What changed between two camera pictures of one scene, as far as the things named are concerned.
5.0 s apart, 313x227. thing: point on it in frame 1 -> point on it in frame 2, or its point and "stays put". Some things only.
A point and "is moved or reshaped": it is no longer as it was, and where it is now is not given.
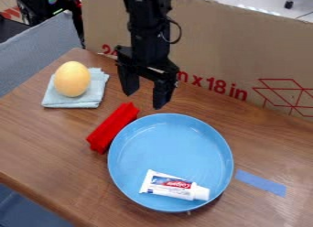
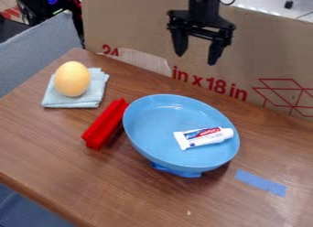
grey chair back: [37, 48] stays put
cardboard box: [248, 51] stays put
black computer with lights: [42, 5] stays put
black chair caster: [290, 5] stays put
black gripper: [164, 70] -> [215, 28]
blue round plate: [176, 144] is moved or reshaped
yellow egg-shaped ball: [73, 79] stays put
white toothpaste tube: [165, 185] -> [201, 136]
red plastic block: [113, 126] is moved or reshaped
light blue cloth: [90, 100] stays put
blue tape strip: [261, 182] stays put
